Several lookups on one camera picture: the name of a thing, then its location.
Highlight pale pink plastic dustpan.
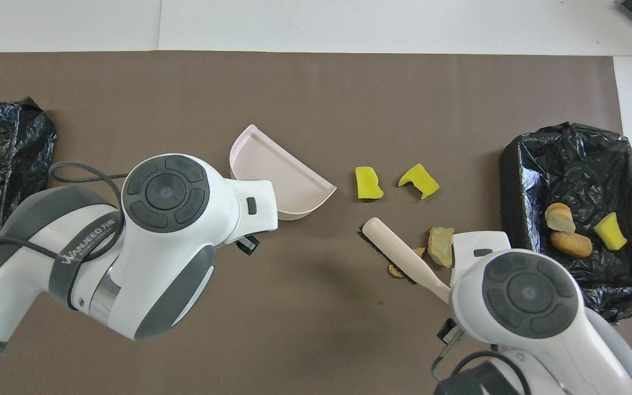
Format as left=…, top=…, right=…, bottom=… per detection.
left=229, top=125, right=337, bottom=222

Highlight bright yellow sponge piece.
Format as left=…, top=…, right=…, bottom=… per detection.
left=355, top=166, right=385, bottom=201
left=593, top=212, right=628, bottom=251
left=398, top=163, right=441, bottom=200

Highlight pale tan sponge scrap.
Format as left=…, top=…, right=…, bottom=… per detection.
left=545, top=202, right=576, bottom=235

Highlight beige hand brush black bristles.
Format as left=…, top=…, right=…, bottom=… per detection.
left=358, top=217, right=453, bottom=302

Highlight brown paper table mat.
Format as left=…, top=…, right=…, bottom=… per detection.
left=0, top=51, right=632, bottom=395

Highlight orange striped sponge scrap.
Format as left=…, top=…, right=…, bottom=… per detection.
left=387, top=247, right=426, bottom=278

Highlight pale green-yellow sponge scrap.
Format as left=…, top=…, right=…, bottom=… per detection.
left=427, top=227, right=455, bottom=268

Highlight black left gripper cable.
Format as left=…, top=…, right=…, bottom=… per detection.
left=0, top=160, right=130, bottom=264

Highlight brown bread roll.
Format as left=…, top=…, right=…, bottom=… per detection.
left=550, top=231, right=593, bottom=259

